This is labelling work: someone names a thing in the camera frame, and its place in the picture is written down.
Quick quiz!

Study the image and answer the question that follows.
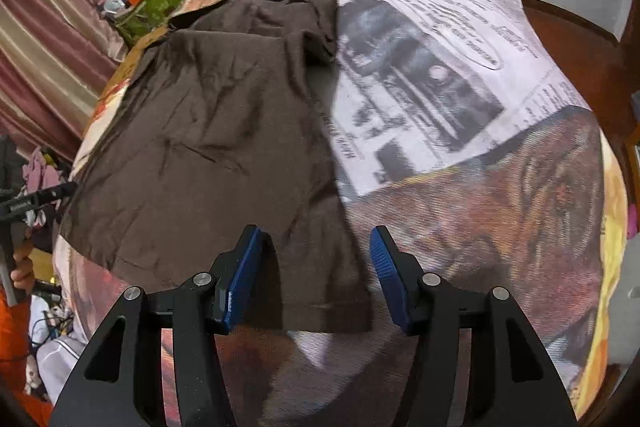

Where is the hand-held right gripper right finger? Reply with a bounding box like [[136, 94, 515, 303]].
[[369, 225, 581, 427]]

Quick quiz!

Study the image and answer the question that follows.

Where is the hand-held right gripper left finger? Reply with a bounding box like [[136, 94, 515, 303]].
[[50, 224, 273, 427]]

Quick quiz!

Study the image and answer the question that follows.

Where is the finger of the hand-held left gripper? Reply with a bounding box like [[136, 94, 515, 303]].
[[27, 183, 77, 210]]

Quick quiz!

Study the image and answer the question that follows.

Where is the brown shirt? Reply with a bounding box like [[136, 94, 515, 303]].
[[59, 0, 373, 334]]

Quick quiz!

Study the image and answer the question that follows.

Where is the person's left hand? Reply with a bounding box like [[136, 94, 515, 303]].
[[11, 241, 36, 304]]

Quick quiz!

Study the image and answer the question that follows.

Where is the printed blanket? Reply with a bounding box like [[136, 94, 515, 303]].
[[52, 0, 628, 425]]

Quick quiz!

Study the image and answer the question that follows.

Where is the white cloth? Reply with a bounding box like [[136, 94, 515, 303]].
[[27, 297, 91, 403]]

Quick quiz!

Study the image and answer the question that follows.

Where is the pink striped curtain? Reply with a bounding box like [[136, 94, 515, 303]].
[[0, 0, 128, 162]]

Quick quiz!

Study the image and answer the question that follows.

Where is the green storage box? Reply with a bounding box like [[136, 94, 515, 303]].
[[112, 0, 198, 48]]

